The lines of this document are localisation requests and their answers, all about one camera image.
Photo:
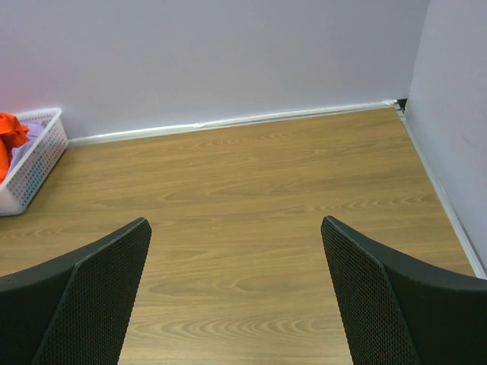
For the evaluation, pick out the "white perforated plastic basket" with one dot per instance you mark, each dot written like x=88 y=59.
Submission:
x=29 y=173

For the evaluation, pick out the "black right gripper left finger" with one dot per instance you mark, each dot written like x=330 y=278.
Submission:
x=75 y=308

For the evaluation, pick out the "orange t-shirt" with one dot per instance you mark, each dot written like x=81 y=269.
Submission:
x=13 y=135

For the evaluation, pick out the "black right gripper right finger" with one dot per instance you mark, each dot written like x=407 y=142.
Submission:
x=396 y=309

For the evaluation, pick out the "purple t-shirt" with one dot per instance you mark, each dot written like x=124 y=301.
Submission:
x=34 y=131

